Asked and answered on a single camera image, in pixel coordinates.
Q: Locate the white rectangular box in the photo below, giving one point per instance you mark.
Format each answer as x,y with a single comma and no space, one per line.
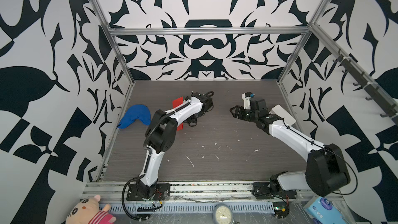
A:
282,113

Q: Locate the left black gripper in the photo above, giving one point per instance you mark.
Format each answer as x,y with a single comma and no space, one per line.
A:
195,122

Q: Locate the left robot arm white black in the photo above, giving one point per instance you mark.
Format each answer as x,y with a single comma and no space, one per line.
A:
161,133

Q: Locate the blue cloth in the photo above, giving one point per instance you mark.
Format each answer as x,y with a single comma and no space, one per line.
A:
135,112

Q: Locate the white slotted cable duct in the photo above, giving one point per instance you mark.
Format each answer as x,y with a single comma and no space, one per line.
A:
201,208

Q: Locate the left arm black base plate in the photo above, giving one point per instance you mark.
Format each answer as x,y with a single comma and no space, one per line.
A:
155,192

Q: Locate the red square paper sheet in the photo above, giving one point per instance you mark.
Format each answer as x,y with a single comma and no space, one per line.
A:
176,103

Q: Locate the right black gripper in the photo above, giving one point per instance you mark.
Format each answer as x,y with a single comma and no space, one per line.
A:
239,112

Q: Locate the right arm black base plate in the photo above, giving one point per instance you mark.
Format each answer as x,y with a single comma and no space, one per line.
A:
268,190

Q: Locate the pink plush toy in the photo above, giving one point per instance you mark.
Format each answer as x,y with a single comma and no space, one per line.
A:
87,211

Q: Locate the blue tissue pack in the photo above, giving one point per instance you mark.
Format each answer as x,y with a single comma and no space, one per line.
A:
322,211

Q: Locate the round analog clock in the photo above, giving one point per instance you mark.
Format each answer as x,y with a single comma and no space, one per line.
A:
222,214

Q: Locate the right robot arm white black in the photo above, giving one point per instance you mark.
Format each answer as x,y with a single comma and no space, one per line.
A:
326,169

